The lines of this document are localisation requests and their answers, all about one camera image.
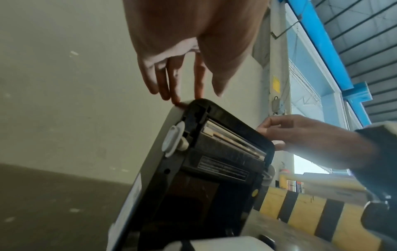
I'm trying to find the person's left hand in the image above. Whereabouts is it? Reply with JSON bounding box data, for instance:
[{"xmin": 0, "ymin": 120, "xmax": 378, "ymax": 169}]
[{"xmin": 122, "ymin": 0, "xmax": 269, "ymax": 105}]

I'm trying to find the person's right hand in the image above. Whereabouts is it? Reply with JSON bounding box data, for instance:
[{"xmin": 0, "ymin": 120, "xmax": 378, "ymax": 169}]
[{"xmin": 256, "ymin": 114, "xmax": 377, "ymax": 170}]

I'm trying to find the person's right forearm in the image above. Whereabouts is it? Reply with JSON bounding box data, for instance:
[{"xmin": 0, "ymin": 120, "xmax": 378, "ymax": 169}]
[{"xmin": 352, "ymin": 121, "xmax": 397, "ymax": 200}]

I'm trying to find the yellow black striped barrier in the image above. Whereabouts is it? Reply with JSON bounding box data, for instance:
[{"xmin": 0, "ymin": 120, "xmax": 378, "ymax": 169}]
[{"xmin": 254, "ymin": 186, "xmax": 383, "ymax": 251}]

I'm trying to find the blue steel beam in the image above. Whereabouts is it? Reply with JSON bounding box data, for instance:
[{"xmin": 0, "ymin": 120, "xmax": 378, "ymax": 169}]
[{"xmin": 285, "ymin": 0, "xmax": 373, "ymax": 126}]

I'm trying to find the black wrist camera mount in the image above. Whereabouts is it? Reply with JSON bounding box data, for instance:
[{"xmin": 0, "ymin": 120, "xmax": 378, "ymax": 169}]
[{"xmin": 361, "ymin": 196, "xmax": 397, "ymax": 244}]

